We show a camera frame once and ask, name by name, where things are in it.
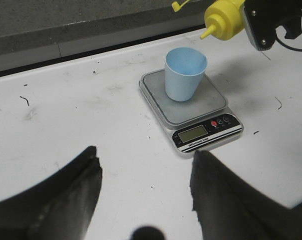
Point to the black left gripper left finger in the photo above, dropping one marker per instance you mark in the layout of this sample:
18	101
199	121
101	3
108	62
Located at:
60	207

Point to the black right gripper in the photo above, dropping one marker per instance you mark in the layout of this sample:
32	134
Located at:
262	18

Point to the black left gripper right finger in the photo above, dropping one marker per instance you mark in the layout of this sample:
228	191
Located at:
229	208

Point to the yellow squeeze bottle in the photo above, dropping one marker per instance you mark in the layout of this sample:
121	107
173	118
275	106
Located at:
223	19

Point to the light blue plastic cup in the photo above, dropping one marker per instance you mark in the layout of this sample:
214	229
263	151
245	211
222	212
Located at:
184	70

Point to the silver digital kitchen scale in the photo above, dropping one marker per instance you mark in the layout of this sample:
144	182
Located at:
203	122

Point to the grey stone counter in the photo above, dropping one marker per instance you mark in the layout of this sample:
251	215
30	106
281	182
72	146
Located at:
37	33

